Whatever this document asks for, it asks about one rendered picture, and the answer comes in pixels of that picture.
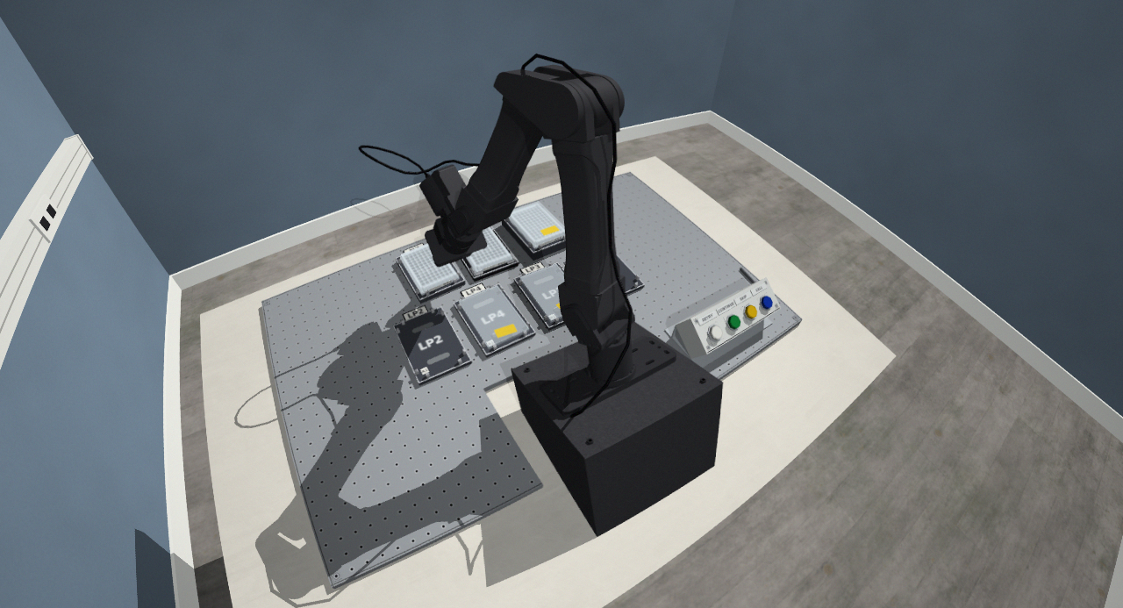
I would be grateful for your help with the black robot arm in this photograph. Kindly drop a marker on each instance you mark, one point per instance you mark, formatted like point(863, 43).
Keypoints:
point(570, 114)

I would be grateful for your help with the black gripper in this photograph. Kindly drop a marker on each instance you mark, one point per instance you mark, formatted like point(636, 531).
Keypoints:
point(445, 253)

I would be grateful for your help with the white button panel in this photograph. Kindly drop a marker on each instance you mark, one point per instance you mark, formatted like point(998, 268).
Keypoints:
point(729, 323)

